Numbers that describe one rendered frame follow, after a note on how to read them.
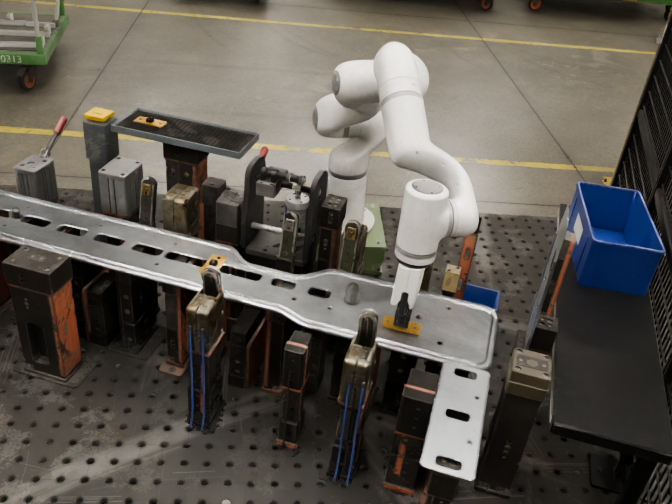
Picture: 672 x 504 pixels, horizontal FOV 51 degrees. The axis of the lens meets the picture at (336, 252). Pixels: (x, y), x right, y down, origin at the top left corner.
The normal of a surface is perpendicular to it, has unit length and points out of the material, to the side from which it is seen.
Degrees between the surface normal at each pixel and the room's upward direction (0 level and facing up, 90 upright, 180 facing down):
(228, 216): 90
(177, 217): 90
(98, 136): 90
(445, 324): 0
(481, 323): 0
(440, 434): 0
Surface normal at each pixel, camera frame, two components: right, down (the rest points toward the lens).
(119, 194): -0.28, 0.51
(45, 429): 0.10, -0.83
